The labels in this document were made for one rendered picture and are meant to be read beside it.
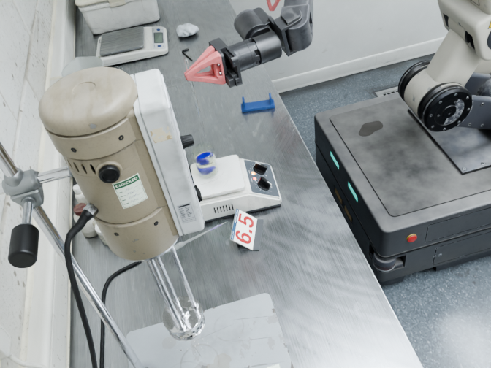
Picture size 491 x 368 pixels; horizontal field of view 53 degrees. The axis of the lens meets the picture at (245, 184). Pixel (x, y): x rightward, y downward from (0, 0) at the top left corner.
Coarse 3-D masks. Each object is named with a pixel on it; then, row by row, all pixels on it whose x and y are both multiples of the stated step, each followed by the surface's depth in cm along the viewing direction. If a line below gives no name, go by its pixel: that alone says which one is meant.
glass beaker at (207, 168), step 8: (200, 144) 114; (208, 144) 114; (192, 152) 112; (200, 152) 115; (200, 160) 111; (208, 160) 111; (200, 168) 113; (208, 168) 113; (216, 168) 115; (200, 176) 115; (208, 176) 115
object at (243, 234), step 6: (240, 216) 113; (246, 216) 114; (240, 222) 112; (246, 222) 113; (252, 222) 114; (240, 228) 111; (246, 228) 112; (252, 228) 113; (240, 234) 110; (246, 234) 111; (252, 234) 112; (240, 240) 109; (246, 240) 110
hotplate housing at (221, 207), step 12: (240, 192) 113; (252, 192) 113; (204, 204) 113; (216, 204) 113; (228, 204) 114; (240, 204) 115; (252, 204) 115; (264, 204) 116; (276, 204) 117; (204, 216) 115; (216, 216) 116; (228, 216) 117
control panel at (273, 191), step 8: (248, 168) 120; (248, 176) 117; (256, 176) 119; (264, 176) 120; (272, 176) 121; (256, 184) 116; (272, 184) 119; (256, 192) 114; (264, 192) 115; (272, 192) 116
